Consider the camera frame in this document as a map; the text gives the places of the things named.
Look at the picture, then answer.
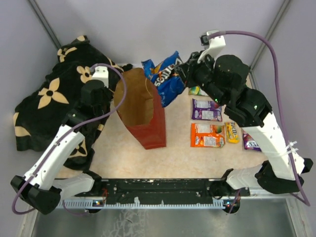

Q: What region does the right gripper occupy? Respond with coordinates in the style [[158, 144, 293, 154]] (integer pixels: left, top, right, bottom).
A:
[[176, 50, 227, 107]]

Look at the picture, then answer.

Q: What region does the blue Doritos chip bag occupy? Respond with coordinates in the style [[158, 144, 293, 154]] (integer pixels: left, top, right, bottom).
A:
[[142, 51, 185, 107]]

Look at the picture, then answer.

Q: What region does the red paper bag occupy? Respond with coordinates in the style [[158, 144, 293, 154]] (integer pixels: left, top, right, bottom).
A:
[[114, 68, 166, 150]]

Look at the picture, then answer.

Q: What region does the orange candy bag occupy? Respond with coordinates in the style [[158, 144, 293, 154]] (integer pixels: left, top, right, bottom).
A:
[[191, 123, 226, 148]]

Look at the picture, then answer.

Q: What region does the yellow candy pack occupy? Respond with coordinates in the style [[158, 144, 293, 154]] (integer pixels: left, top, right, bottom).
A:
[[225, 122, 240, 144]]

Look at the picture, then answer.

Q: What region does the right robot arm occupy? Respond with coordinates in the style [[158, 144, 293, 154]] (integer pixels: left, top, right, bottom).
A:
[[175, 52, 313, 196]]

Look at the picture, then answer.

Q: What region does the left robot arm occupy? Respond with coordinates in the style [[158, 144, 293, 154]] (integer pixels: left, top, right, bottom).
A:
[[10, 80, 112, 215]]

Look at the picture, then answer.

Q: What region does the black floral blanket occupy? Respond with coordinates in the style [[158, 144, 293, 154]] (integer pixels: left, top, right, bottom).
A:
[[13, 36, 133, 171]]

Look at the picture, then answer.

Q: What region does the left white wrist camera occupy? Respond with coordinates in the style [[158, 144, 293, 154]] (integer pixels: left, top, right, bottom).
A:
[[92, 66, 109, 87]]

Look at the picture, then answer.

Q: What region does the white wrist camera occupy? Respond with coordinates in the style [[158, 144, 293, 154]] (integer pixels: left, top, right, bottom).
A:
[[198, 30, 226, 63], [92, 66, 109, 87]]

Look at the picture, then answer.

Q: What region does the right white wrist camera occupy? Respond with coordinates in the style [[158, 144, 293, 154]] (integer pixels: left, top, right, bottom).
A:
[[198, 30, 226, 63]]

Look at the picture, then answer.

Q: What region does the white cable duct strip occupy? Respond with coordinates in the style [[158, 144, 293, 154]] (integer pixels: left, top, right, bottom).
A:
[[56, 198, 241, 210]]

